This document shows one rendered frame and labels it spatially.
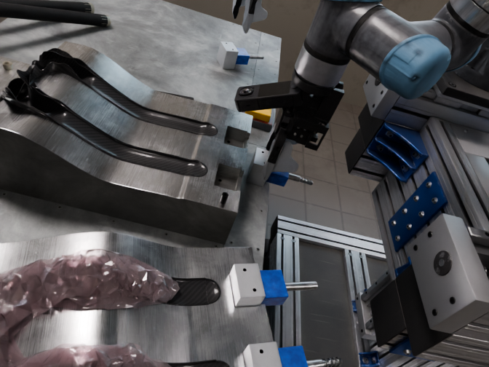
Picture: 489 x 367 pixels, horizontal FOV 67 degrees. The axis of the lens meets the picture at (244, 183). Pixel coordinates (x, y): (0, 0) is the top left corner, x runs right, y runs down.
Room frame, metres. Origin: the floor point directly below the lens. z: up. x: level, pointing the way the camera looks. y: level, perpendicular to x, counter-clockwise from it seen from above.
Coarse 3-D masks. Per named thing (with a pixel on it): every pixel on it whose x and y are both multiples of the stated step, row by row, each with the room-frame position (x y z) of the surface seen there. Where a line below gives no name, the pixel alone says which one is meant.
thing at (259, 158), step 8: (256, 152) 0.57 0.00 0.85; (264, 152) 0.57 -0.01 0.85; (256, 160) 0.54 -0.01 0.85; (264, 160) 0.55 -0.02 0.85; (256, 168) 0.53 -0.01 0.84; (248, 176) 0.53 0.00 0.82; (256, 176) 0.53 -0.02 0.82; (272, 176) 0.54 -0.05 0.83; (280, 176) 0.54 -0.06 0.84; (288, 176) 0.55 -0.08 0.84; (296, 176) 0.57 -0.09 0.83; (256, 184) 0.54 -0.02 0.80; (280, 184) 0.54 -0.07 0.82
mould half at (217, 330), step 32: (0, 256) 0.18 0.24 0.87; (32, 256) 0.19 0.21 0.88; (160, 256) 0.27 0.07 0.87; (192, 256) 0.29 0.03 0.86; (224, 256) 0.31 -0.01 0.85; (224, 288) 0.26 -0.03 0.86; (32, 320) 0.13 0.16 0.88; (64, 320) 0.14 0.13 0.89; (96, 320) 0.15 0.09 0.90; (128, 320) 0.16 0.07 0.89; (160, 320) 0.18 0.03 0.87; (192, 320) 0.20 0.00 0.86; (224, 320) 0.22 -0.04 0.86; (256, 320) 0.24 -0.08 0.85; (32, 352) 0.10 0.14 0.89; (160, 352) 0.15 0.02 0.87; (192, 352) 0.17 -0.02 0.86; (224, 352) 0.18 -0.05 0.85
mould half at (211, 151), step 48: (0, 96) 0.45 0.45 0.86; (96, 96) 0.48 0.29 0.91; (144, 96) 0.56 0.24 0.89; (0, 144) 0.32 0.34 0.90; (48, 144) 0.33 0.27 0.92; (144, 144) 0.44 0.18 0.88; (192, 144) 0.48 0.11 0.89; (48, 192) 0.33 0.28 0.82; (96, 192) 0.34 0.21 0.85; (144, 192) 0.35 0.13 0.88; (192, 192) 0.37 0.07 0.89; (240, 192) 0.41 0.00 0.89
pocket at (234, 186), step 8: (224, 168) 0.46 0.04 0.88; (232, 168) 0.46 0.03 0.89; (216, 176) 0.45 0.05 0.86; (224, 176) 0.46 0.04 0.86; (232, 176) 0.46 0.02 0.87; (240, 176) 0.46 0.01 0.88; (216, 184) 0.44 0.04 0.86; (224, 184) 0.44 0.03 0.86; (232, 184) 0.45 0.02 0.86; (240, 184) 0.44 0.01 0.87
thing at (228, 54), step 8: (224, 48) 0.93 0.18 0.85; (232, 48) 0.94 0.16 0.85; (240, 48) 0.99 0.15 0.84; (224, 56) 0.92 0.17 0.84; (232, 56) 0.93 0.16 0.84; (240, 56) 0.95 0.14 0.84; (248, 56) 0.96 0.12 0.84; (256, 56) 1.00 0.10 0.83; (224, 64) 0.92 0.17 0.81; (232, 64) 0.93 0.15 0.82; (240, 64) 0.95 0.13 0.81
